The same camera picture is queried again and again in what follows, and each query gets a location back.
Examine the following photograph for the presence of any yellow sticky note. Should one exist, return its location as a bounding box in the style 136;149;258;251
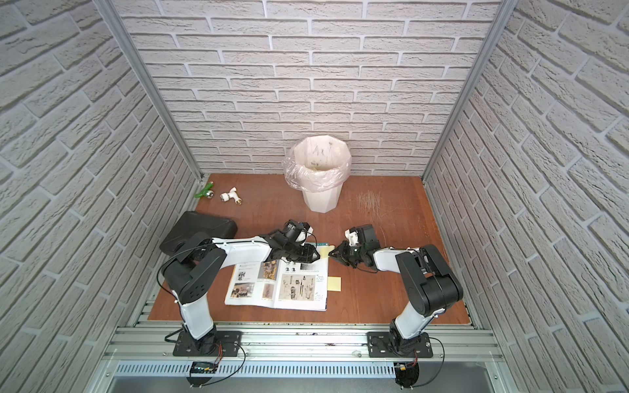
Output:
317;245;335;260
327;277;342;291

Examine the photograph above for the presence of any yellow art textbook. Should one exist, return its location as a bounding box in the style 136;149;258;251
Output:
224;258;329;311

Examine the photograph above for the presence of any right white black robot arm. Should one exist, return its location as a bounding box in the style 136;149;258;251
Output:
329;225;464;355

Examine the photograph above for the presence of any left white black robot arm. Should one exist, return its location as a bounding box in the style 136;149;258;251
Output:
158;220;321;342

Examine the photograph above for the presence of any yellow sticky note on table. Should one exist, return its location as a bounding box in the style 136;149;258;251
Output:
327;277;342;291

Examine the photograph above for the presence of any white trash bin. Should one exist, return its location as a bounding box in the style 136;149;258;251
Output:
301;184;343;213

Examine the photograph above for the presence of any white pipe fitting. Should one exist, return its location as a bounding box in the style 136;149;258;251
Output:
220;188;242;206

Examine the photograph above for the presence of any clear pink bin liner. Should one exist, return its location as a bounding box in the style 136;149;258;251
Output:
282;135;352;193

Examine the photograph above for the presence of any green pipe fitting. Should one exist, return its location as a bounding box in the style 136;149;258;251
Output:
194;180;215;199

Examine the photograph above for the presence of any black plastic tool case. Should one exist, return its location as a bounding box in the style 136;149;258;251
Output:
159;211;238;256

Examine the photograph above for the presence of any right controller board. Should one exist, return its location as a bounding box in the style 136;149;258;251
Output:
394;363;419;389

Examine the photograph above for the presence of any controller board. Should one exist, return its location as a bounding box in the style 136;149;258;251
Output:
394;363;419;389
189;361;219;376

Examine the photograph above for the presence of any left controller board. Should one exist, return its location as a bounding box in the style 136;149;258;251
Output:
189;361;219;376

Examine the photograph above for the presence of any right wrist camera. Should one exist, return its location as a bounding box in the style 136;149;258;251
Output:
345;227;365;247

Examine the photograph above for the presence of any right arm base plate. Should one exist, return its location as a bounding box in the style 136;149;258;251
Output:
366;332;433;359

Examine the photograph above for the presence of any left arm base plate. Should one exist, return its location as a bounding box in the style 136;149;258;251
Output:
173;330;242;358

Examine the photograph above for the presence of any aluminium frame rail front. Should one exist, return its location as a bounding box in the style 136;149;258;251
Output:
104;321;505;363

